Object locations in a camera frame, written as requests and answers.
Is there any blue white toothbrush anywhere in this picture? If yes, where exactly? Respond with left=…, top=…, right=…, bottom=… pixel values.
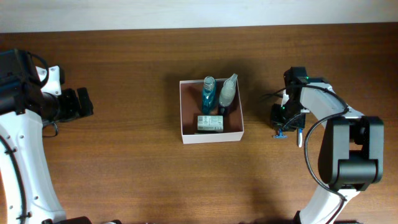
left=297, top=128, right=303, bottom=147

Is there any blue disposable razor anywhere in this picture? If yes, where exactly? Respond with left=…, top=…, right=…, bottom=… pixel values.
left=273, top=128, right=288, bottom=139

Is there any clear spray bottle purple liquid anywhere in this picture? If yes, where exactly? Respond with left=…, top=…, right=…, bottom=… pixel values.
left=218, top=73, right=238, bottom=116

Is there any green white small box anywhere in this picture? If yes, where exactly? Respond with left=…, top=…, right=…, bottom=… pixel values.
left=197, top=115, right=224, bottom=133

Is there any teal mouthwash bottle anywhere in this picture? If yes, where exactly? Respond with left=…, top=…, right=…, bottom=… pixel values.
left=201, top=76, right=216, bottom=114

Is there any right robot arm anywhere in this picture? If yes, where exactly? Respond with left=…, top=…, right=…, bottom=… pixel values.
left=271, top=67, right=384, bottom=224

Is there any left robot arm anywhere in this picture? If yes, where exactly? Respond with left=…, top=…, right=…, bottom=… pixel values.
left=1, top=49, right=93, bottom=223

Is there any white open cardboard box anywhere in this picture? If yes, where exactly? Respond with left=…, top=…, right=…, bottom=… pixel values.
left=179, top=80, right=244, bottom=144

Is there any right black cable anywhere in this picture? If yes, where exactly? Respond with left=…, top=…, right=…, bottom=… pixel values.
left=259, top=83, right=351, bottom=224

